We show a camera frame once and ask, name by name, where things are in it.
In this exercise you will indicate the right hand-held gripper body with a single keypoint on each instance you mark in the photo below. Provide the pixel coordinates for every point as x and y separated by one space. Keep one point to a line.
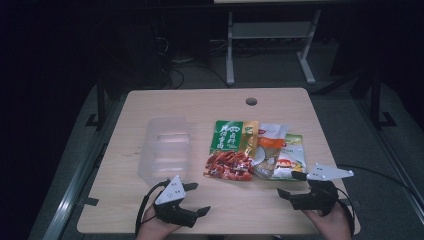
320 193

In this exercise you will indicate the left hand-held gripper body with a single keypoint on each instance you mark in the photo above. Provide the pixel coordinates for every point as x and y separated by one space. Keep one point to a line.
170 195

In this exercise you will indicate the white and green packet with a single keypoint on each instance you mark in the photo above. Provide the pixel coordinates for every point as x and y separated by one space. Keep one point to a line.
293 160

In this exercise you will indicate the white and orange packet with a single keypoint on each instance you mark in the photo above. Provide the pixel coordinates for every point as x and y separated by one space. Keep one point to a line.
270 150

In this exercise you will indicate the clear plastic container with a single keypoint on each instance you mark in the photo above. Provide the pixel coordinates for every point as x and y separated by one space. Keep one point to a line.
165 150

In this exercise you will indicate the green and red seasoning packet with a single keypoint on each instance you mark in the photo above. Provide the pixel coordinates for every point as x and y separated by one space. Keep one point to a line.
231 150

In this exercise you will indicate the person's right hand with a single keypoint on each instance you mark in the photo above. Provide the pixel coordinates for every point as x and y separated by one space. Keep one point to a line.
331 225

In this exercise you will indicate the person's left hand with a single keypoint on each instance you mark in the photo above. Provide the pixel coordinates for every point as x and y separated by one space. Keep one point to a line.
156 228

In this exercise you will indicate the dark tape strip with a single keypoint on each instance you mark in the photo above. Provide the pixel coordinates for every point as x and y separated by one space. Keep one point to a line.
90 201

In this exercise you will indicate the black metal stand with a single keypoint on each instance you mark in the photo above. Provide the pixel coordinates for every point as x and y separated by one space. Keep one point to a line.
376 103
101 106

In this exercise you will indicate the white metal desk frame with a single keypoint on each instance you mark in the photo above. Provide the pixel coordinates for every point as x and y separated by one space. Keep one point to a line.
230 50

